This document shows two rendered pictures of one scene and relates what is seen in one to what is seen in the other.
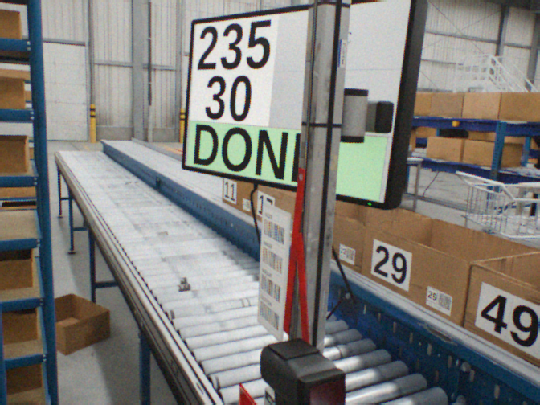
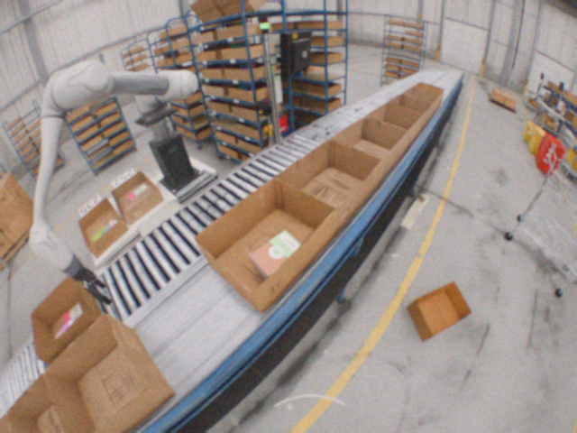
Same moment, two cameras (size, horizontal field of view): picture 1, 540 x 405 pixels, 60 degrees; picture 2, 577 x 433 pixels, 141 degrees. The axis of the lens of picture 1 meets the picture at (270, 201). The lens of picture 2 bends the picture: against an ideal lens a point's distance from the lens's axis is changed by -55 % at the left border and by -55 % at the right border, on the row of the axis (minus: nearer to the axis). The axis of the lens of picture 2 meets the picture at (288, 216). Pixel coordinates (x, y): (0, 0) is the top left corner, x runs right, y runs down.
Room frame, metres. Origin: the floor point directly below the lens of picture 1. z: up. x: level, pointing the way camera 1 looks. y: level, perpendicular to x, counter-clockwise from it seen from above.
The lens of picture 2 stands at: (0.20, -1.56, 1.60)
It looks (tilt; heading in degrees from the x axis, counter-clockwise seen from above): 47 degrees down; 74
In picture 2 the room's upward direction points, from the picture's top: 6 degrees counter-clockwise
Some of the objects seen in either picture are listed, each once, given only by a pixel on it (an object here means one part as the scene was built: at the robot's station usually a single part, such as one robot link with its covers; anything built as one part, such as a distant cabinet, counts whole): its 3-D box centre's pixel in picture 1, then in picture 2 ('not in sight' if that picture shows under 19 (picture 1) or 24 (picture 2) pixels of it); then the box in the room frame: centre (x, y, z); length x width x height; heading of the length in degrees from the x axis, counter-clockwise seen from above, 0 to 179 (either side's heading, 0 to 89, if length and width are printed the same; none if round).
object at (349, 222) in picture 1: (360, 231); (409, 112); (1.65, -0.33, 0.97); 0.39 x 0.29 x 0.17; 28
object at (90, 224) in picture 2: not in sight; (101, 225); (-0.71, -0.42, 0.80); 0.38 x 0.28 x 0.10; 123
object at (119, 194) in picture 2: not in sight; (135, 195); (-0.46, -0.25, 0.80); 0.38 x 0.28 x 0.10; 119
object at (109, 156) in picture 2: not in sight; (94, 115); (-1.89, 2.62, 0.98); 0.98 x 0.49 x 1.96; 25
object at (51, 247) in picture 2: not in sight; (51, 247); (-0.53, -0.99, 1.19); 0.13 x 0.11 x 0.16; 150
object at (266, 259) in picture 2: not in sight; (278, 257); (0.28, -1.12, 0.92); 0.16 x 0.11 x 0.07; 20
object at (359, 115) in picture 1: (321, 100); (289, 53); (0.76, -0.07, 1.40); 0.28 x 0.11 x 0.11; 28
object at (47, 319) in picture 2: not in sight; (65, 321); (-0.83, -1.08, 0.83); 0.39 x 0.29 x 0.17; 29
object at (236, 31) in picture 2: not in sight; (243, 30); (0.63, 0.68, 1.59); 0.40 x 0.30 x 0.10; 118
